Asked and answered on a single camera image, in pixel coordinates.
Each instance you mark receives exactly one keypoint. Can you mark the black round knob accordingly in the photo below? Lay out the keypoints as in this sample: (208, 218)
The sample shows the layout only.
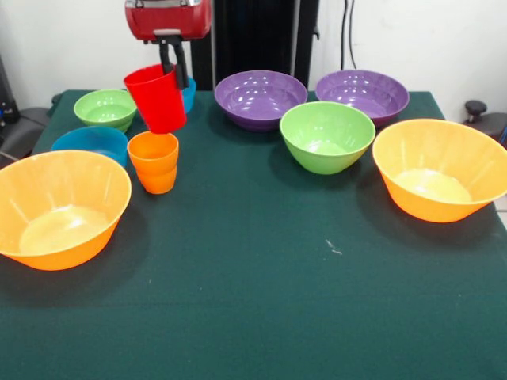
(475, 107)

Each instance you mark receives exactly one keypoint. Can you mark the medium green plastic bowl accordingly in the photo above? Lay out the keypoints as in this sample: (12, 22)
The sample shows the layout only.
(326, 130)

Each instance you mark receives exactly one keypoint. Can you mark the small blue plastic bowl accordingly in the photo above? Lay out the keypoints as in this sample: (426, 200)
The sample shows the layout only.
(89, 138)
(190, 97)

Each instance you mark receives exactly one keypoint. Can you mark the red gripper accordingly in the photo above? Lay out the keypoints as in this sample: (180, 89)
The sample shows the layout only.
(170, 21)

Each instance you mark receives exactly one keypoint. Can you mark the dark brown rounded base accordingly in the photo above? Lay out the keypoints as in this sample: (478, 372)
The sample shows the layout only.
(493, 124)

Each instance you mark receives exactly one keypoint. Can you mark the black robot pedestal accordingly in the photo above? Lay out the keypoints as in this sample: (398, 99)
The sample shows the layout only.
(257, 35)

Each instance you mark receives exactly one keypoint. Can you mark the dark green tablecloth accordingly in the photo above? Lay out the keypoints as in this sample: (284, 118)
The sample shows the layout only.
(253, 297)

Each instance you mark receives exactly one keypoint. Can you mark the purple plastic bowl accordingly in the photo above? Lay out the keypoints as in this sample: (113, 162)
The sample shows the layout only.
(362, 95)
(261, 95)

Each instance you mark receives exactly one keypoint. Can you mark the orange plastic cup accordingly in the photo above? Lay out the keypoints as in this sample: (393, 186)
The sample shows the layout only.
(153, 170)

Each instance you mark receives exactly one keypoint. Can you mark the small green plastic bowl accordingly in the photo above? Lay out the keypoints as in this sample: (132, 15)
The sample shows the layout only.
(103, 107)

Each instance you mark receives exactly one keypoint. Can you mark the black device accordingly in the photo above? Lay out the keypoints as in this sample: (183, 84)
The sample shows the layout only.
(8, 99)

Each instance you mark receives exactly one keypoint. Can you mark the large orange plastic bowl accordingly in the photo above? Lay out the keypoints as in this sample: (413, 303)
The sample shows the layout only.
(59, 182)
(439, 154)

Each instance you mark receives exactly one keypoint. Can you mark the red plastic cup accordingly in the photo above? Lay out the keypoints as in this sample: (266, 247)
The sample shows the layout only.
(158, 103)

